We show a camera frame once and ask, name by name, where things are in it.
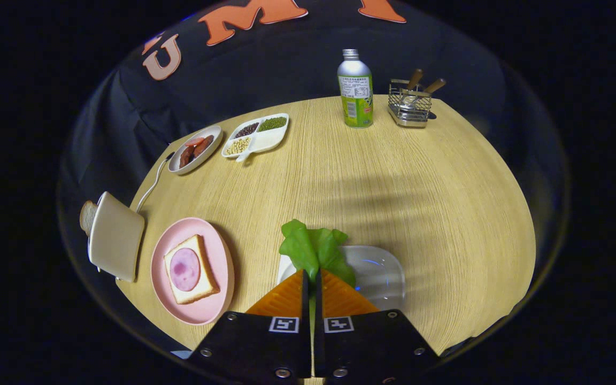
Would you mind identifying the wooden-handled utensil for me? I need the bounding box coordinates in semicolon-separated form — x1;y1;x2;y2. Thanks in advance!
402;68;425;107
404;78;446;110

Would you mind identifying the green lettuce leaf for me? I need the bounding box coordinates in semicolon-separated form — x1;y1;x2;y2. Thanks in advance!
279;219;357;327

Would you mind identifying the white divided dish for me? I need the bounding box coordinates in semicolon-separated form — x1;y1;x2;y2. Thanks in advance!
221;113;290;163

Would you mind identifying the metal wire utensil holder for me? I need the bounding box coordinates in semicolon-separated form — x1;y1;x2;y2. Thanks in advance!
387;79;433;128

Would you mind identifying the white toaster cable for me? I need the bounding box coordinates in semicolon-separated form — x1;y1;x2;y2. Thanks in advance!
136;152;175;213

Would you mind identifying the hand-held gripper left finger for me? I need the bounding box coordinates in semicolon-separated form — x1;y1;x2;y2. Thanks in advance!
188;269;312;381

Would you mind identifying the pile of yellow soybeans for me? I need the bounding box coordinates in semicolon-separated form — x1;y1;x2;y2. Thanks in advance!
226;137;251;156

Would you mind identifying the white toaster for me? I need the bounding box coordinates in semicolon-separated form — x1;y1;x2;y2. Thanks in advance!
88;191;145;283

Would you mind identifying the pink plate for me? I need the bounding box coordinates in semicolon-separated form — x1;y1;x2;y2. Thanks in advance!
150;217;235;326

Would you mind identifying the toasted bread slice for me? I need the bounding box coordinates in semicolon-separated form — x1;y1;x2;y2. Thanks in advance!
79;201;98;236

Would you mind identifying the white round plate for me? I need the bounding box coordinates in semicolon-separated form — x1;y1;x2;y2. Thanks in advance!
167;125;224;175

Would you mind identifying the black backdrop cloth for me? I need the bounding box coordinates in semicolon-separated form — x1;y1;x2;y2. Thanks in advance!
58;0;571;353

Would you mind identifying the white bread slice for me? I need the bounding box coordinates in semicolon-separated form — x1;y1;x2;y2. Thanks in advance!
164;234;221;305

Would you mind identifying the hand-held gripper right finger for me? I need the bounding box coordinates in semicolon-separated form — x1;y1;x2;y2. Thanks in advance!
314;268;441;383

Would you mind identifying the silver bottle with green label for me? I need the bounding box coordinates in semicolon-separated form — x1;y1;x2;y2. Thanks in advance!
337;49;374;129

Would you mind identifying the round pink ham slice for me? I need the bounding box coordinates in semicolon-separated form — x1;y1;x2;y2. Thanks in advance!
170;248;202;292

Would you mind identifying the white square plate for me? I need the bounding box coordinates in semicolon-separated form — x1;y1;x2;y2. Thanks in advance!
276;245;406;312

